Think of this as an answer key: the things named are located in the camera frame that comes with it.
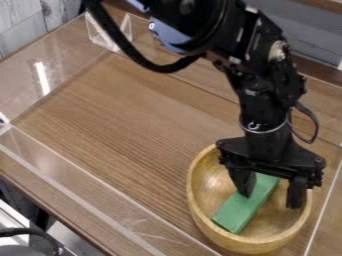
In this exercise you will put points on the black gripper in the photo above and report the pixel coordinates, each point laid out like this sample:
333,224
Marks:
272,154

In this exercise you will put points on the brown wooden bowl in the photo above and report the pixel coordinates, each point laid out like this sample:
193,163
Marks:
276,224

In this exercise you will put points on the green rectangular block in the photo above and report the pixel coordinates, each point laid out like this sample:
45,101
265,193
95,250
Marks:
238,209

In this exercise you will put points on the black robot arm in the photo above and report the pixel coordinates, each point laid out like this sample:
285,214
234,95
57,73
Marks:
245,45

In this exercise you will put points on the clear acrylic tray walls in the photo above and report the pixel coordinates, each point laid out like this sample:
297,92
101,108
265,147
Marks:
102,135

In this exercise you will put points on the clear acrylic corner bracket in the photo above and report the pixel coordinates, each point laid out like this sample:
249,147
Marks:
101,38

